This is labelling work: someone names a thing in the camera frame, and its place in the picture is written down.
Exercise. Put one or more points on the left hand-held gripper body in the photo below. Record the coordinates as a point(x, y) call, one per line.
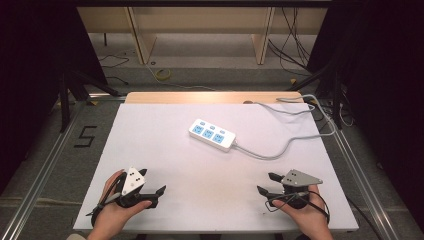
point(132, 182)

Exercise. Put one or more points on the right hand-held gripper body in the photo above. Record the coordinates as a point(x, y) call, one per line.
point(297, 185)

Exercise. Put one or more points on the person's right hand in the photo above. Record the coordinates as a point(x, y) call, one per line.
point(305, 213)

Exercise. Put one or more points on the person's left hand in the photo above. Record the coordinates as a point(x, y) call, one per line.
point(115, 210)

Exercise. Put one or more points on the white power strip blue sockets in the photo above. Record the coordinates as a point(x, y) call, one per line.
point(212, 135)

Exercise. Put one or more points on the yellow tape roll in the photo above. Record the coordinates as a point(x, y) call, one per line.
point(163, 74)

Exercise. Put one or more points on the black metal stand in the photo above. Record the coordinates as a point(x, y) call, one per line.
point(71, 96)
point(328, 90)

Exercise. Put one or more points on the light wooden desk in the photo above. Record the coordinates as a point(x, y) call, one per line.
point(203, 30)

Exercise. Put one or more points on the aluminium floor rail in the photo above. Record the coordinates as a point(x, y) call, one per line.
point(40, 173)
point(363, 180)

